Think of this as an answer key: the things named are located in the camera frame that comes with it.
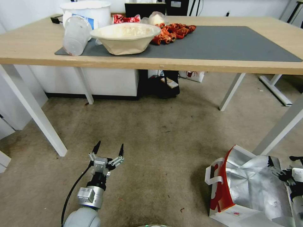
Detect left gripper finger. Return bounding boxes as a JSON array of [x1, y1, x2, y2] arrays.
[[108, 143, 125, 169], [88, 140, 102, 164]]

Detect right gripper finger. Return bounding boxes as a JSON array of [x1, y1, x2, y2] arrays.
[[289, 155, 303, 166], [267, 155, 289, 182]]

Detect red silver food delivery bag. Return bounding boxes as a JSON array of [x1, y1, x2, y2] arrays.
[[204, 144, 297, 227]]

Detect black bag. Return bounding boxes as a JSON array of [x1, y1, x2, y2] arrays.
[[138, 69, 181, 99]]

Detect white bag red print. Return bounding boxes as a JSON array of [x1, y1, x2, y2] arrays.
[[178, 70, 205, 83]]

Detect clear plastic food bag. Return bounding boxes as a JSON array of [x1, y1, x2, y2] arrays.
[[147, 11, 169, 26]]

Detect white cabinet black base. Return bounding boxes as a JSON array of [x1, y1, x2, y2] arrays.
[[29, 66, 140, 99]]

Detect white box corner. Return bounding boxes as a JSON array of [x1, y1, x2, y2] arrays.
[[0, 149, 12, 174]]

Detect wooden table white legs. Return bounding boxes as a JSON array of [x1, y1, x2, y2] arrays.
[[0, 16, 303, 157]]

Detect clear plastic cup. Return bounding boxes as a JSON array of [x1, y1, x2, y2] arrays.
[[62, 15, 99, 56]]

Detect paper bowl with clear lid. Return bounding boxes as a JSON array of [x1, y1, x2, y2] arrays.
[[90, 23, 162, 56]]

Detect pile of red crayfish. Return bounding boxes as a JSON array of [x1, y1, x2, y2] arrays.
[[151, 22, 197, 46]]

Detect red foil wrapper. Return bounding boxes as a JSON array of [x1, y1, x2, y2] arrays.
[[112, 14, 142, 25]]

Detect grey desk mat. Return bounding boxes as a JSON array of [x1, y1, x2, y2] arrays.
[[55, 25, 303, 63]]

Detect large white plastic tub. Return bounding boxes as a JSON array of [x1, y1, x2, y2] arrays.
[[59, 1, 112, 29]]

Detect black monitor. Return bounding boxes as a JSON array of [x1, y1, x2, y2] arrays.
[[124, 3, 167, 18]]

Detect black cabinet with label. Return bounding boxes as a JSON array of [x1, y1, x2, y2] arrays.
[[165, 0, 190, 17]]

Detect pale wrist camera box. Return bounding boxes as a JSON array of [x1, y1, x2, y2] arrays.
[[291, 167, 303, 183], [92, 157, 111, 177]]

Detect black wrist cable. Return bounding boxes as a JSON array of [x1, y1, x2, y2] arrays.
[[61, 165, 93, 225]]

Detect white desk foot frame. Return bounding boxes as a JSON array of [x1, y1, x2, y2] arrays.
[[258, 74, 294, 107]]

